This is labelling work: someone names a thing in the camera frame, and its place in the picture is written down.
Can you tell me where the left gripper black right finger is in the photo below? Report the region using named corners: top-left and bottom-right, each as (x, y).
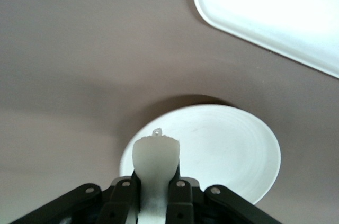
top-left (164, 160), bottom-right (276, 224)

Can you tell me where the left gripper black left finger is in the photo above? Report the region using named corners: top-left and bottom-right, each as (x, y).
top-left (10, 172), bottom-right (141, 224)

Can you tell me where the round white plate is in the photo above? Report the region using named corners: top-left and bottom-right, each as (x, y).
top-left (119, 104), bottom-right (282, 206)

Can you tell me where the white tray with bear drawing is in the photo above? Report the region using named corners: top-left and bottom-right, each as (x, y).
top-left (192, 0), bottom-right (339, 79)

